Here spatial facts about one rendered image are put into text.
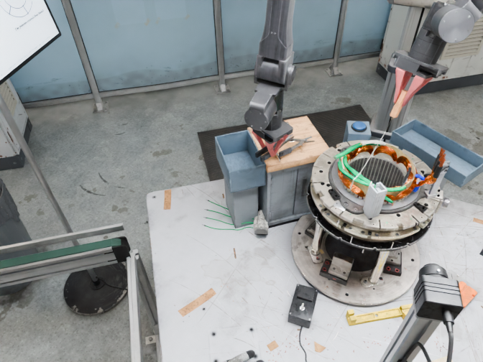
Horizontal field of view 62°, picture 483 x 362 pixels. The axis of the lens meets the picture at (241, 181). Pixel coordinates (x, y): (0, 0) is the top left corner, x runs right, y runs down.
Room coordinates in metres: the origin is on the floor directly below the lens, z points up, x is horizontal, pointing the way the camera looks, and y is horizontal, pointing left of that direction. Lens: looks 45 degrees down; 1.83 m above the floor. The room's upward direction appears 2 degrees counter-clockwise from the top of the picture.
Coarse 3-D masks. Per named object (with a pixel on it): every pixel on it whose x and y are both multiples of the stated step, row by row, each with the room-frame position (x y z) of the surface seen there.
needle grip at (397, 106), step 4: (400, 92) 0.73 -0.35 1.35; (404, 92) 0.72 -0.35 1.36; (400, 96) 0.72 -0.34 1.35; (404, 96) 0.71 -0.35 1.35; (400, 100) 0.71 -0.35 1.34; (396, 104) 0.71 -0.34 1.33; (400, 104) 0.71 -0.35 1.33; (392, 108) 0.72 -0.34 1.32; (396, 108) 0.71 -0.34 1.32; (400, 108) 0.71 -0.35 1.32; (392, 112) 0.71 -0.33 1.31; (396, 112) 0.71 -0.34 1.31; (392, 116) 0.70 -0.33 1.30; (396, 116) 0.70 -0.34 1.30
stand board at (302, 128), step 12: (288, 120) 1.03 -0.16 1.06; (300, 120) 1.02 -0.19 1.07; (300, 132) 0.96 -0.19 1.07; (312, 132) 0.96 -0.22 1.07; (264, 144) 0.91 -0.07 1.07; (288, 144) 0.91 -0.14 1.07; (312, 144) 0.90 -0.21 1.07; (324, 144) 0.90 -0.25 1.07; (288, 156) 0.85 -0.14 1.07; (300, 156) 0.85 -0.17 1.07; (312, 156) 0.85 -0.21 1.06; (276, 168) 0.82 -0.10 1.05
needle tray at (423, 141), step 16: (400, 128) 0.97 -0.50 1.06; (416, 128) 1.00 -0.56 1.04; (400, 144) 0.92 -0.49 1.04; (416, 144) 0.93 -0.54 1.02; (432, 144) 0.93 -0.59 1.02; (448, 144) 0.90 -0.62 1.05; (432, 160) 0.83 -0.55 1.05; (448, 160) 0.86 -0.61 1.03; (464, 160) 0.85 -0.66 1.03; (480, 160) 0.82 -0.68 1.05; (448, 176) 0.78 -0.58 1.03; (464, 176) 0.75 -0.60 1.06
